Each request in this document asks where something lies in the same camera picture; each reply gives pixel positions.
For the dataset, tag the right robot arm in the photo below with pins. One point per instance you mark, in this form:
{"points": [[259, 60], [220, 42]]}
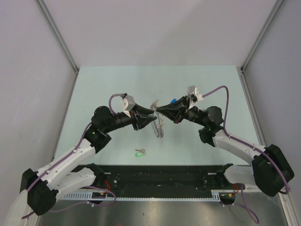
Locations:
{"points": [[267, 168]]}

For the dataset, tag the round metal keyring disc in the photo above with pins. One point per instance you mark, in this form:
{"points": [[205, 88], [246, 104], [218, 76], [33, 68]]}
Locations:
{"points": [[158, 124]]}

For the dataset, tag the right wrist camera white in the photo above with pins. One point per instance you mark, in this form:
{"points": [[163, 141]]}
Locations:
{"points": [[194, 95]]}

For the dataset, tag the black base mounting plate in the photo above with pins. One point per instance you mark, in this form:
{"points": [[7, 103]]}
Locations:
{"points": [[204, 177]]}

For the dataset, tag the left aluminium frame post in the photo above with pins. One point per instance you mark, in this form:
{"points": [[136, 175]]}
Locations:
{"points": [[57, 34]]}

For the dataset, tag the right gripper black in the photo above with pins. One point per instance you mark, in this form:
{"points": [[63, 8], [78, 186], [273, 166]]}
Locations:
{"points": [[177, 111]]}

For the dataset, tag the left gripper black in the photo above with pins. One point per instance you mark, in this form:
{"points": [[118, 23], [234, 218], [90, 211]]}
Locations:
{"points": [[141, 120]]}

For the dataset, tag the slotted cable duct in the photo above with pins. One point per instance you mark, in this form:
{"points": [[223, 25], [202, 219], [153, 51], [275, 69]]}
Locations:
{"points": [[94, 195]]}

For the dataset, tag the right aluminium frame post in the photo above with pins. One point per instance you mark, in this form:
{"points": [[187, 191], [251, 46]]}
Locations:
{"points": [[263, 32]]}

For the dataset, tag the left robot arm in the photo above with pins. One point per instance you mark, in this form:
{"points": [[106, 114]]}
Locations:
{"points": [[43, 185]]}

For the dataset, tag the key with green tag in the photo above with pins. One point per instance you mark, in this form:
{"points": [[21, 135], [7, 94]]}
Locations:
{"points": [[140, 152]]}

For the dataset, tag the aluminium frame post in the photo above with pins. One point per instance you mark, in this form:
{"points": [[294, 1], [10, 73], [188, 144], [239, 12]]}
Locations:
{"points": [[57, 34], [263, 32]]}

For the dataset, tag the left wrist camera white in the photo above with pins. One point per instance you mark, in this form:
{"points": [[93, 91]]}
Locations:
{"points": [[127, 104]]}

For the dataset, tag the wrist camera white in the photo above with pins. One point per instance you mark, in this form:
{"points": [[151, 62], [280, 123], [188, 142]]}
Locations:
{"points": [[194, 95], [127, 104]]}

